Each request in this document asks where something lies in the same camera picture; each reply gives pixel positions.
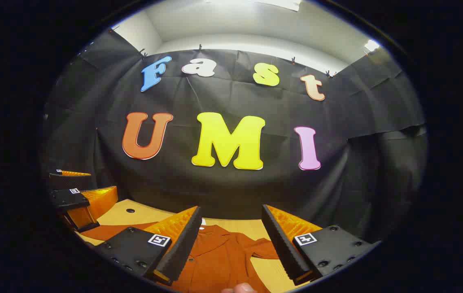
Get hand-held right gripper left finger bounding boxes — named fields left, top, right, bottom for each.
left=93, top=206, right=203, bottom=286

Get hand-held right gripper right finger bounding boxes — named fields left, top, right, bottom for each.
left=261, top=205, right=378, bottom=285

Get rust orange cardigan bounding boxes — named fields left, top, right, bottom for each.
left=80, top=222, right=281, bottom=293

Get black backdrop cloth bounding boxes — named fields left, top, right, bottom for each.
left=40, top=28, right=427, bottom=245

